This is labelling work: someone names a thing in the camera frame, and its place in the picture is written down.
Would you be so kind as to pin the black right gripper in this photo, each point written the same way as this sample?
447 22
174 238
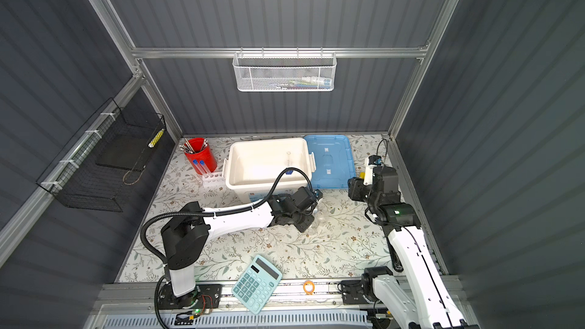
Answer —
355 187

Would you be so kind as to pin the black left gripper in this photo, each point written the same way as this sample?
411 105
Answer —
307 224

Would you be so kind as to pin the beige plastic storage bin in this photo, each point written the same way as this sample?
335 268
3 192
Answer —
252 167

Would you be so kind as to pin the clear test tube blue cap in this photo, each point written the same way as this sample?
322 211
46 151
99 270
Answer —
196 166

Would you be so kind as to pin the small blue-based flask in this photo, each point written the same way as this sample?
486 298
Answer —
289 163

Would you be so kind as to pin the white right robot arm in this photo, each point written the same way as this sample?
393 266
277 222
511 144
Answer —
430 305

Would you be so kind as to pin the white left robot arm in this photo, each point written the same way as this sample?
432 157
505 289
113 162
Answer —
178 238

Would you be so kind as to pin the blue plastic bin lid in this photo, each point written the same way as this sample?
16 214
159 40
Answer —
334 163

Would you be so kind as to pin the white test tube rack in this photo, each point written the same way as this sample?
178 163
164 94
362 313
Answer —
213 180

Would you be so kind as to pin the teal desk calculator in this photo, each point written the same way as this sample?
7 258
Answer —
257 284

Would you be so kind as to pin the red ribbed plastic cup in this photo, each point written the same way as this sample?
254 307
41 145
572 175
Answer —
199 149

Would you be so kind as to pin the white wire mesh basket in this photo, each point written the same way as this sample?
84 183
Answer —
285 73

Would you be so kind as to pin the black wire wall basket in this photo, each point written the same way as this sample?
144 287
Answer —
101 169

